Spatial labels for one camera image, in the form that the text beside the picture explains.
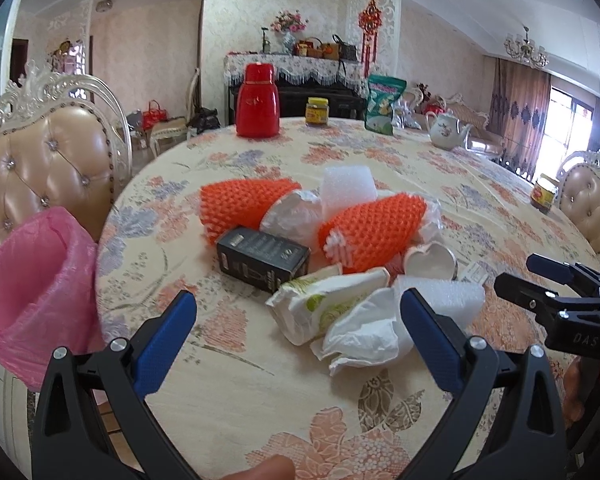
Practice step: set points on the red thermos jug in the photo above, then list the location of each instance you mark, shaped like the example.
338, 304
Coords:
257, 111

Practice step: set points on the flower vase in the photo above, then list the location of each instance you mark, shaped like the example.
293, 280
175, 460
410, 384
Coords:
288, 24

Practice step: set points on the green snack bag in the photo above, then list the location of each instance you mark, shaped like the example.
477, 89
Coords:
383, 92

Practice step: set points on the orange foam net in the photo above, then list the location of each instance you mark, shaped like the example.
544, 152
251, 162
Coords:
228, 204
365, 236

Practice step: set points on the black handbag on piano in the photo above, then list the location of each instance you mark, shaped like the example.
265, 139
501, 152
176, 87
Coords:
346, 52

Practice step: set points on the green white paper packet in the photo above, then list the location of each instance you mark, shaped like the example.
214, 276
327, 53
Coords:
305, 307

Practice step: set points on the white heart dish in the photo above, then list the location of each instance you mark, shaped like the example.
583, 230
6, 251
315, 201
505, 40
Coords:
433, 260

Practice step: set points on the cream sofa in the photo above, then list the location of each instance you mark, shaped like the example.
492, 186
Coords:
478, 139

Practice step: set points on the black piano with lace cover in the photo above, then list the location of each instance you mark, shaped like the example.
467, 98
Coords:
298, 79

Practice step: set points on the brown curtain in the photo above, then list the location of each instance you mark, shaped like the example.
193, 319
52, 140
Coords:
518, 114

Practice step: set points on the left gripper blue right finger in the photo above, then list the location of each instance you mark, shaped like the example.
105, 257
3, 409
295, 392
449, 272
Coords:
438, 340

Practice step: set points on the tufted beige dining chair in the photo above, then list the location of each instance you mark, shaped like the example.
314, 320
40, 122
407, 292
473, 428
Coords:
64, 142

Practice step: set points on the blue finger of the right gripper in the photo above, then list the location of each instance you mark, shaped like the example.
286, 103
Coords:
553, 270
531, 297

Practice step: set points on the white plastic bag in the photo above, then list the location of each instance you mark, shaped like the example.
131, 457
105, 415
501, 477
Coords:
297, 217

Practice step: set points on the left hand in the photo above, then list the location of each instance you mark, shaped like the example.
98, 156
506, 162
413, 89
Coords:
276, 467

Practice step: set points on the black carton box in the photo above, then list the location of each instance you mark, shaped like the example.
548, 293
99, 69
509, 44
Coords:
262, 260

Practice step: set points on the red chinese knot ornament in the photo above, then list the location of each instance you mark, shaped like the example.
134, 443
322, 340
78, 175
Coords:
369, 21

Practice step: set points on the floral tablecloth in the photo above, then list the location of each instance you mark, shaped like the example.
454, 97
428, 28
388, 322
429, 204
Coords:
239, 392

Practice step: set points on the chandelier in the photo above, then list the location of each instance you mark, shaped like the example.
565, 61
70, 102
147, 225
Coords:
522, 49

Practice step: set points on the white floral teapot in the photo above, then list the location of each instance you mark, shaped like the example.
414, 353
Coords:
445, 131

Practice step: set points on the white foam block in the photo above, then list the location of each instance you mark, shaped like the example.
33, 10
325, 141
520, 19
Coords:
346, 186

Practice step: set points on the yellow lid jar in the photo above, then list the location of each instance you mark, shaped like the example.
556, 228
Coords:
317, 112

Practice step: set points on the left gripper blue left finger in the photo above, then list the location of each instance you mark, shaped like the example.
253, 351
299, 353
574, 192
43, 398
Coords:
157, 342

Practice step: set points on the white tissue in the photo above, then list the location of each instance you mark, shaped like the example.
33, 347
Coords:
370, 334

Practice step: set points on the right hand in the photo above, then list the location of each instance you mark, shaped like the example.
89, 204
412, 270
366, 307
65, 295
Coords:
577, 388

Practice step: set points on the white side chair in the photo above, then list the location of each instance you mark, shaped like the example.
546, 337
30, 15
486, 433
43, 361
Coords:
176, 127

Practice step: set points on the red handbag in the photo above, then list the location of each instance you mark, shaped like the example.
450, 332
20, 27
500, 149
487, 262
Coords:
153, 114

